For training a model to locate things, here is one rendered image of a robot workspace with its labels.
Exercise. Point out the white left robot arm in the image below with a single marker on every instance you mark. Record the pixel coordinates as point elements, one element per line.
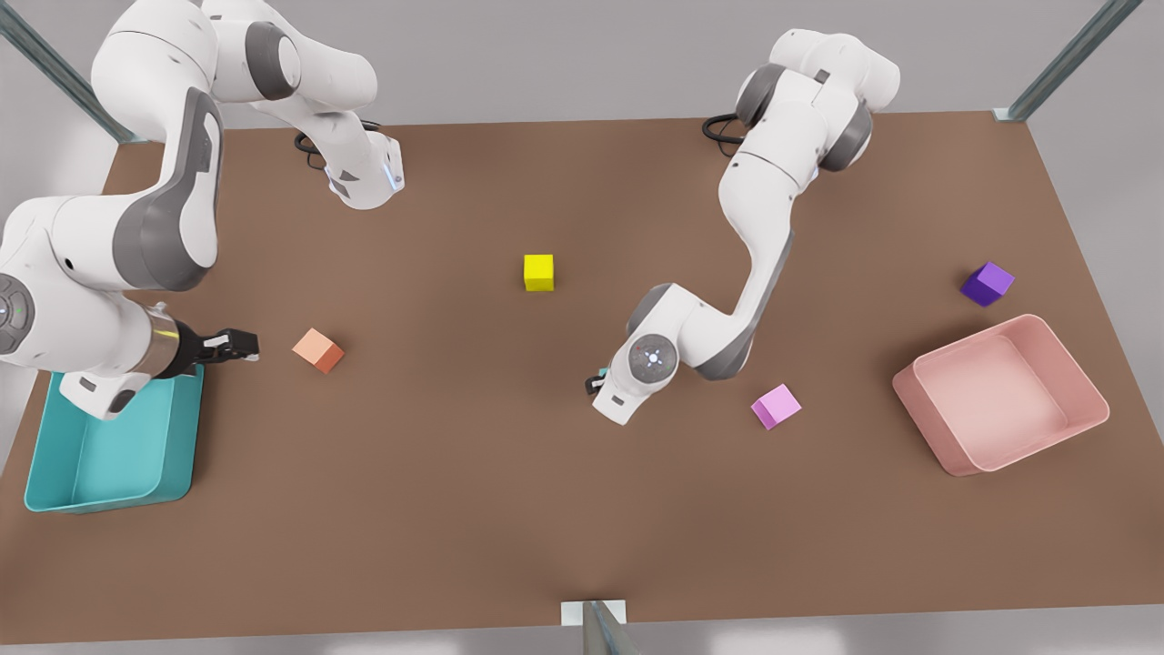
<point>773,191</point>

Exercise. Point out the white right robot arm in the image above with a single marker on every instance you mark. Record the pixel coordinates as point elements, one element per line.
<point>173,196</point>

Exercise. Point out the orange cube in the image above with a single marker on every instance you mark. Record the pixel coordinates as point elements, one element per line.
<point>317,349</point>

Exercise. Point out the yellow cube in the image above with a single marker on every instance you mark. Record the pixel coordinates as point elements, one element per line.
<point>538,273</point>

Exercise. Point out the teal rectangular tray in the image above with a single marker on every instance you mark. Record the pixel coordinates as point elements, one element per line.
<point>118,455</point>

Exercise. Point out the pink cube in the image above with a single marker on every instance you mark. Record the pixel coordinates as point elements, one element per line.
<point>776,406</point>

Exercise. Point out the purple cube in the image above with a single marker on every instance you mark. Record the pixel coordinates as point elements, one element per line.
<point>987,284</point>

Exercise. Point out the pink rectangular tray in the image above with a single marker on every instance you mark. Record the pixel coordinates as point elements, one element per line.
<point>1000,400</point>

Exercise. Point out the silver frame post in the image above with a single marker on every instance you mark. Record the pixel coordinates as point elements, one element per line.
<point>55,68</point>
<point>596,628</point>
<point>1064,64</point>

